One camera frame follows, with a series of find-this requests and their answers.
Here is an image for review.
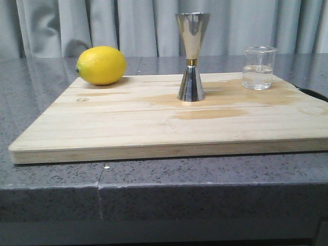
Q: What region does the yellow lemon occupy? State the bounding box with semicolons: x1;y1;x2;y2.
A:
75;46;127;85

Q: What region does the small glass beaker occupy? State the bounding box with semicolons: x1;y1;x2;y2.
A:
242;46;278;90

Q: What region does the steel hourglass jigger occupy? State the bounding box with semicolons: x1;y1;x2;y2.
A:
176;12;210;102

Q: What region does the light wooden cutting board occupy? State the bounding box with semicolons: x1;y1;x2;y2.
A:
9;73;327;164

